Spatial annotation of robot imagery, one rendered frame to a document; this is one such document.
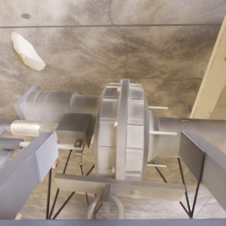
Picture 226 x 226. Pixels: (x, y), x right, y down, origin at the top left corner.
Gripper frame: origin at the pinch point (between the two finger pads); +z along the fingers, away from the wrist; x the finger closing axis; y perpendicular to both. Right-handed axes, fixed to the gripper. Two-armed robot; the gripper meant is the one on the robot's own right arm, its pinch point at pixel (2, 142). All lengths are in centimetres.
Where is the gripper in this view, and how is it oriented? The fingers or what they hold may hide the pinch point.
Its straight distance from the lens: 53.7
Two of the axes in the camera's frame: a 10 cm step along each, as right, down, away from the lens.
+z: 1.1, -6.3, 7.7
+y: -9.9, -0.5, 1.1
